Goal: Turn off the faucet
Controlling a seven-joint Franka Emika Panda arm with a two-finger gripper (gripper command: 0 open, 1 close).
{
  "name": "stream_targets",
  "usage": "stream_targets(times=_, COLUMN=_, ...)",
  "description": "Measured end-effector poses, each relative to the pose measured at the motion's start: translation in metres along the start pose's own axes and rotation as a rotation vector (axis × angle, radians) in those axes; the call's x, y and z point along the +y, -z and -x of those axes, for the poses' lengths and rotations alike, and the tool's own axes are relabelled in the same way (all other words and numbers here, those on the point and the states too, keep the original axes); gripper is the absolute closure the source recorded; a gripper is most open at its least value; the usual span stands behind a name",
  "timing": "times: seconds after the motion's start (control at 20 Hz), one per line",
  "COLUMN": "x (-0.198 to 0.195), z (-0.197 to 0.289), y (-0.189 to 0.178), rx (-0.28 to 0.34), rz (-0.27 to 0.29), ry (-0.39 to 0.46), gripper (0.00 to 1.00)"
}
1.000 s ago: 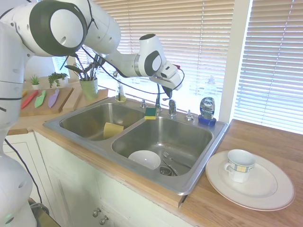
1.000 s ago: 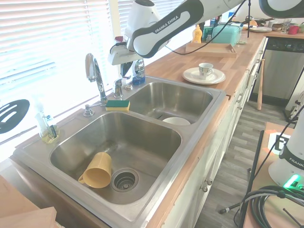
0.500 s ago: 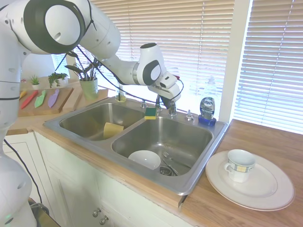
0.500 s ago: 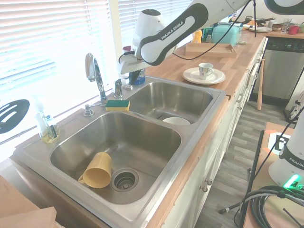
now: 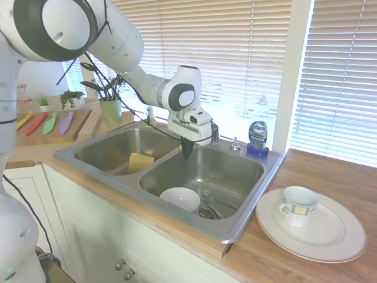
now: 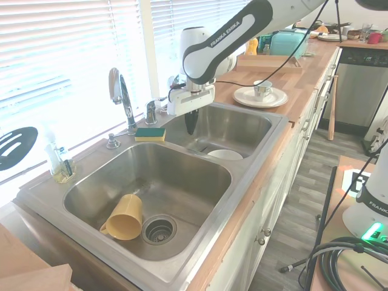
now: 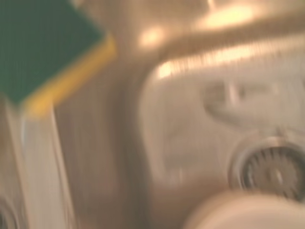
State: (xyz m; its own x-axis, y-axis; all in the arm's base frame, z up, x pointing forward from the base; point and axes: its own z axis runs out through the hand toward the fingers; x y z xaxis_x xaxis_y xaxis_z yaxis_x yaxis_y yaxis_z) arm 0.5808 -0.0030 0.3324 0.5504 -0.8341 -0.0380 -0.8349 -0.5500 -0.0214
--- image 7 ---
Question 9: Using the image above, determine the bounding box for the stainless steel double sink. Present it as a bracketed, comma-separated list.
[0, 0, 305, 229]

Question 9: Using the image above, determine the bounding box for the green and yellow sponge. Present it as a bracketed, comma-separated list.
[0, 0, 118, 118]

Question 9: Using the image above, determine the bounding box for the steel sink drain strainer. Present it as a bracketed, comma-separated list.
[227, 136, 305, 204]

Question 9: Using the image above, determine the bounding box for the white ceramic bowl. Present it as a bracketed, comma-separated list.
[182, 189, 305, 229]

